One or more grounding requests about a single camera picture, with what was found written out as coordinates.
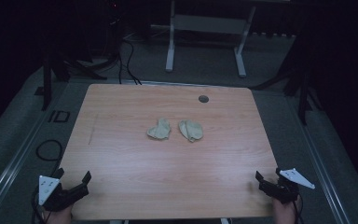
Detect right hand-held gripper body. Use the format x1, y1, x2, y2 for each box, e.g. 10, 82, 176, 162
258, 167, 317, 205

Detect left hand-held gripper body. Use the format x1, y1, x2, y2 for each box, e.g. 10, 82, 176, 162
37, 175, 90, 213

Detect beige sock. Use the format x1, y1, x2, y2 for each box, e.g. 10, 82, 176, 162
177, 119, 205, 144
145, 117, 172, 141

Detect person's left hand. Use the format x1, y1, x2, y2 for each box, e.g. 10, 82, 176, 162
42, 204, 75, 224

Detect person's right hand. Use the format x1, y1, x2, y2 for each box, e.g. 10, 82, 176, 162
271, 197, 298, 224

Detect black metal stand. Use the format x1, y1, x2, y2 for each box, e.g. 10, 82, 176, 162
34, 46, 109, 112
251, 62, 324, 126

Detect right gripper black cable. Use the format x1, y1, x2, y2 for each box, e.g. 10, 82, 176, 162
292, 193, 305, 224

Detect black cable loop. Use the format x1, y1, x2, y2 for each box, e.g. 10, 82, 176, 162
35, 139, 64, 171

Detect metal floor rail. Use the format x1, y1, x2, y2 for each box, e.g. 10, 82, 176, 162
292, 99, 352, 224
0, 115, 54, 219

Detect black floor cables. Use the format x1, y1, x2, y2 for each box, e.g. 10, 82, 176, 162
117, 36, 144, 86

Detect white desk frame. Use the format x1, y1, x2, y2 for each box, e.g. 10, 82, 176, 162
164, 0, 257, 78

